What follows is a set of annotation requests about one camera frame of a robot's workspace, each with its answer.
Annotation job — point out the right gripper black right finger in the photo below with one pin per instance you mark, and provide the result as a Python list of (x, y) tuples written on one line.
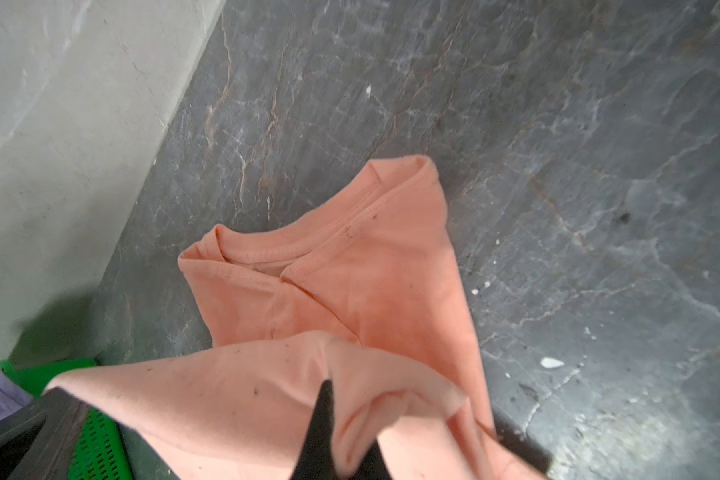
[(316, 461)]

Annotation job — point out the green plastic laundry basket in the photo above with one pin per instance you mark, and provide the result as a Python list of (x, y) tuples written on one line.
[(99, 452)]

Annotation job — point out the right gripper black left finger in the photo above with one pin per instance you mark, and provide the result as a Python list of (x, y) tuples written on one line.
[(38, 441)]

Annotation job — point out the peach pink printed t-shirt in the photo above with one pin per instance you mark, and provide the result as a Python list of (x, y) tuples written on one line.
[(363, 291)]

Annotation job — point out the lavender purple t-shirt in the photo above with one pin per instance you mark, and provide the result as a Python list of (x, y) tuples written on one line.
[(12, 397)]

